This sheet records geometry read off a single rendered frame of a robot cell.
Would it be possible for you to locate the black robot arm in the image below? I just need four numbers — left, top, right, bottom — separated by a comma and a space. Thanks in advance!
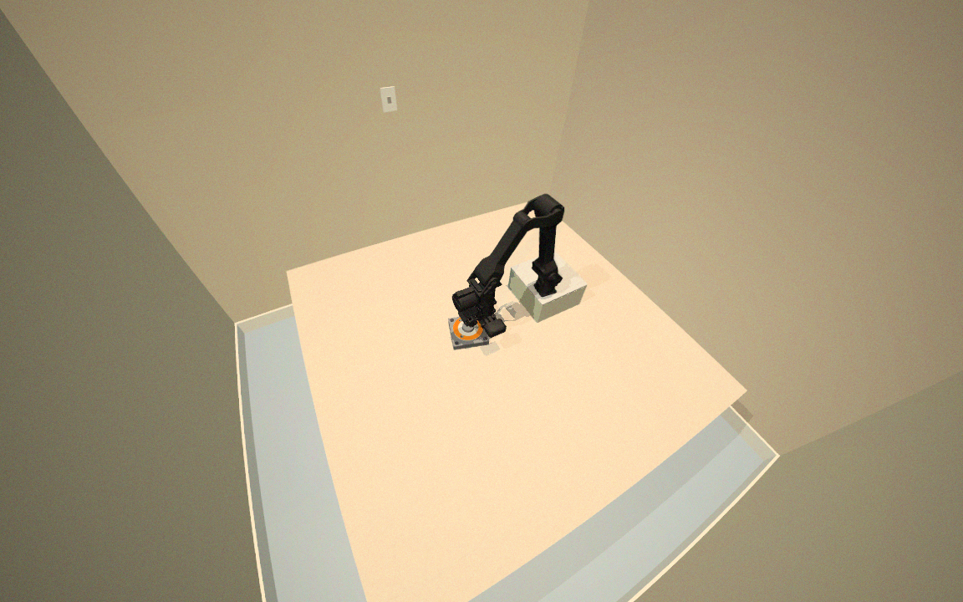
451, 193, 564, 328

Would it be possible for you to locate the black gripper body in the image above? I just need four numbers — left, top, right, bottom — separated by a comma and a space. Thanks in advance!
476, 299, 507, 338

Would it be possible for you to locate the orange round plate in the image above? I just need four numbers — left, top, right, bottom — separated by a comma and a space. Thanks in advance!
453, 318, 483, 341

